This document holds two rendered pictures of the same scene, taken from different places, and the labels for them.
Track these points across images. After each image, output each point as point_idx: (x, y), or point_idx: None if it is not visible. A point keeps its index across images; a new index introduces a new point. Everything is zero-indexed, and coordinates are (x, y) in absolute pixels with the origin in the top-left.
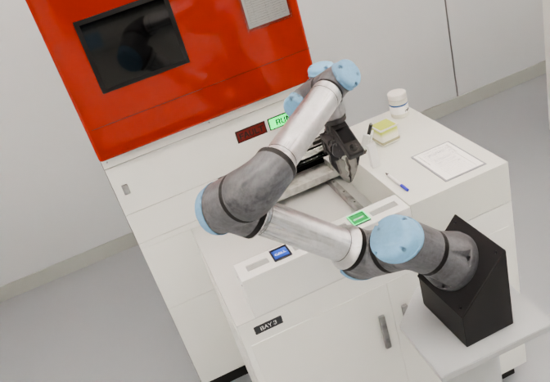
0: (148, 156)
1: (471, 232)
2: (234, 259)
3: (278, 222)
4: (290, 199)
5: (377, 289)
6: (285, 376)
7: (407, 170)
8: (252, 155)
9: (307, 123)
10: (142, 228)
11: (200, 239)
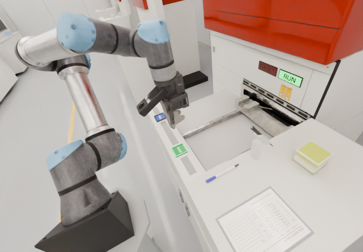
0: (223, 40)
1: (80, 220)
2: (197, 109)
3: (66, 84)
4: None
5: (177, 182)
6: (161, 152)
7: (243, 183)
8: (261, 82)
9: (35, 41)
10: (214, 70)
11: (217, 93)
